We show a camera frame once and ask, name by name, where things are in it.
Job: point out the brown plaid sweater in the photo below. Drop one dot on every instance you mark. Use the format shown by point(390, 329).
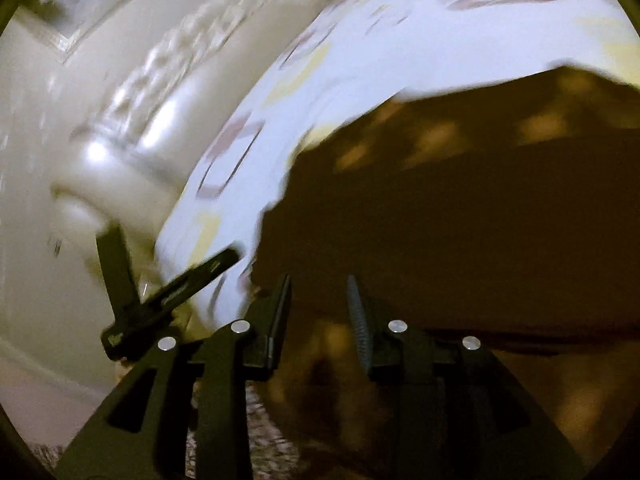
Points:
point(450, 220)

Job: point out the bed with patterned white sheet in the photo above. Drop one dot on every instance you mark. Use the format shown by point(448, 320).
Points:
point(425, 50)

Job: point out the leopard print cloth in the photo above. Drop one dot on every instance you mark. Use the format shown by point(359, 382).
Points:
point(270, 440)

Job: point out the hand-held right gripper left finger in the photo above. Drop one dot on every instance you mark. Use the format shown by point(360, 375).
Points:
point(280, 322)

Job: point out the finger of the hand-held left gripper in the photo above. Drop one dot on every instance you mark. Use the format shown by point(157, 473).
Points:
point(195, 280)
point(117, 270)

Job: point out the cream tufted leather headboard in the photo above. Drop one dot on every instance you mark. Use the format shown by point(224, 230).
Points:
point(165, 125)

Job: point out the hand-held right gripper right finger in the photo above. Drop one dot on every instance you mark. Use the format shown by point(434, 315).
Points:
point(361, 325)

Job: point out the framed wall picture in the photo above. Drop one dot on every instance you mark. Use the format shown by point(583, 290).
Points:
point(85, 0)

